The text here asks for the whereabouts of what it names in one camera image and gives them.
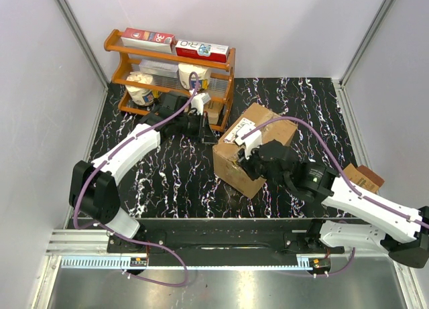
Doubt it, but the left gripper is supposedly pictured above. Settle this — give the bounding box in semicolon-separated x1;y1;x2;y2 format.
175;111;218;144

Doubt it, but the brown cardboard express box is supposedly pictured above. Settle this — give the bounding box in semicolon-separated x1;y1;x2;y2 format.
212;103;298;198

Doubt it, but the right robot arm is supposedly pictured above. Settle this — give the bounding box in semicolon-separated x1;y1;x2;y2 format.
235;139;428;269

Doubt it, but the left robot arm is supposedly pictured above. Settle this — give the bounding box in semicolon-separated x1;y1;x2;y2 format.
69;91;217;252

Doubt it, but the grey flat box on shelf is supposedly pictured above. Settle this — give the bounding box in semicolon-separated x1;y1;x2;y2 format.
139;59;179;78

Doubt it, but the red white toothpaste box right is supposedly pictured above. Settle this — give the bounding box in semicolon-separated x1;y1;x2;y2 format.
175;40;230;63

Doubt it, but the red toothpaste box left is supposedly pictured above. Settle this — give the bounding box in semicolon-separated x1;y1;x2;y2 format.
121;27;176;54

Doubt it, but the tan carton right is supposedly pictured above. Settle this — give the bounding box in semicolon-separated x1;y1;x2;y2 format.
204;101;223;125

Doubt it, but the orange wooden shelf rack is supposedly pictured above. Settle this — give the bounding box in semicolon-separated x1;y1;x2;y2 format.
104;29;236;132

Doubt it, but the white cup middle shelf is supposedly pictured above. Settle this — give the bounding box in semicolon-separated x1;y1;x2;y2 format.
178;63;212;90

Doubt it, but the white cup lower left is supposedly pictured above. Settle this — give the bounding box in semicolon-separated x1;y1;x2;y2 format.
125;71;159;107

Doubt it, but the brown sponge pack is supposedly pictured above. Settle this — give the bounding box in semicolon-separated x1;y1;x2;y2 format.
343;164;385;193

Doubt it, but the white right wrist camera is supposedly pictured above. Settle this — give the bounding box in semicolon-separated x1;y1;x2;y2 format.
235;125;262;160

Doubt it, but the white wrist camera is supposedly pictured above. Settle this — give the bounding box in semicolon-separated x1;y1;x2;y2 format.
190;92;210;115
235;125;262;160

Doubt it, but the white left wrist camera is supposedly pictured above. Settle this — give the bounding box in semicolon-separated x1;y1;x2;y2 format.
190;92;210;115

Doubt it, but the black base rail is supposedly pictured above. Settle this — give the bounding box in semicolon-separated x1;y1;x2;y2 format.
66;217;346;268

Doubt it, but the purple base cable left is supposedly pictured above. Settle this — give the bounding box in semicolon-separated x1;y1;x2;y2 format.
127;237;190;288

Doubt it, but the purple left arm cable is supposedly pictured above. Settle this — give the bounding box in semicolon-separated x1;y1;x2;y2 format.
72;71;202;238

